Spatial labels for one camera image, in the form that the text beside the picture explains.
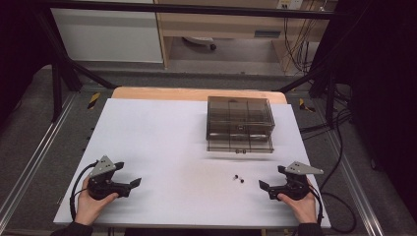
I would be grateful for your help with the smoky transparent drawer box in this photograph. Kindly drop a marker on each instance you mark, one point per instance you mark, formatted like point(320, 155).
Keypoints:
point(239, 121)

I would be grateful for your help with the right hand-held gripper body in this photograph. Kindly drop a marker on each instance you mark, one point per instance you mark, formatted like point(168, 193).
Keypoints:
point(296, 187)

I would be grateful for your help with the white board sheet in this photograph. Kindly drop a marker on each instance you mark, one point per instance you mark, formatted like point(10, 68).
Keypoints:
point(164, 157)

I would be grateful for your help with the black curtain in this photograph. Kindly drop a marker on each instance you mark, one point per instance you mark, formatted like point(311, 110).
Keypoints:
point(383, 98)
point(19, 49)

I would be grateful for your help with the white cabinet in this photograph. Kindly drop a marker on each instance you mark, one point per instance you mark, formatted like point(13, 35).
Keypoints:
point(108, 36)

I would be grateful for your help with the black metal stand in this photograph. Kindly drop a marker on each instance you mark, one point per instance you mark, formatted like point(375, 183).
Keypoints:
point(62, 72)
point(323, 85)

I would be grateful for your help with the white power strip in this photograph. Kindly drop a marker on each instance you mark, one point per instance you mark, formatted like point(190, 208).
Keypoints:
point(290, 4)

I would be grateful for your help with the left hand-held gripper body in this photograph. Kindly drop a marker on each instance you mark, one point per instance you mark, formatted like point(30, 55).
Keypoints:
point(102, 168)

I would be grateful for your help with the office chair base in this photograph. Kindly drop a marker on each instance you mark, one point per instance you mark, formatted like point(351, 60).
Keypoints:
point(201, 41)

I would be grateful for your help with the person's right hand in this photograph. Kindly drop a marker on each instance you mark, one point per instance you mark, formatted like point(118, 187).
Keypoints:
point(305, 209)

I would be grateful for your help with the yellow black hazard tape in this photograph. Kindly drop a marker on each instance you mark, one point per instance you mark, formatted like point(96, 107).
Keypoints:
point(93, 101)
point(306, 105)

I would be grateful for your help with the wooden desk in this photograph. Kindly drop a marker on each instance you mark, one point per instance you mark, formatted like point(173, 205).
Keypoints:
point(223, 24)

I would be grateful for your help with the black frame crossbar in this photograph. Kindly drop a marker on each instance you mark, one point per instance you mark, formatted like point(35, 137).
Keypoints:
point(196, 9)

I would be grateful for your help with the aluminium floor rail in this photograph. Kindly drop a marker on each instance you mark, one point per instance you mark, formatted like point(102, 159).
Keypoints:
point(36, 150)
point(357, 187)

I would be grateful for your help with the person's left hand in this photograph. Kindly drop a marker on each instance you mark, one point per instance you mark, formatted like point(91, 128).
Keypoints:
point(88, 208)

